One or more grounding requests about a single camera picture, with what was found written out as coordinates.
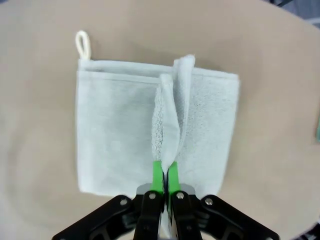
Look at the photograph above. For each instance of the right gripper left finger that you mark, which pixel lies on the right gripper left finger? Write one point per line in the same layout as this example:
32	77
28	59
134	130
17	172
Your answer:
147	212

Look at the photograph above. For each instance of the green terry towel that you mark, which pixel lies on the green terry towel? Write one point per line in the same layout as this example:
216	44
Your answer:
318	133

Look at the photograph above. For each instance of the light grey towel with loop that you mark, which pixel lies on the light grey towel with loop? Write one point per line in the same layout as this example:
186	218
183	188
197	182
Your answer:
112	125

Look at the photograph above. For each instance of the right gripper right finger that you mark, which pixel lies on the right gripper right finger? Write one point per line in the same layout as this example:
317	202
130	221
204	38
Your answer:
185	212

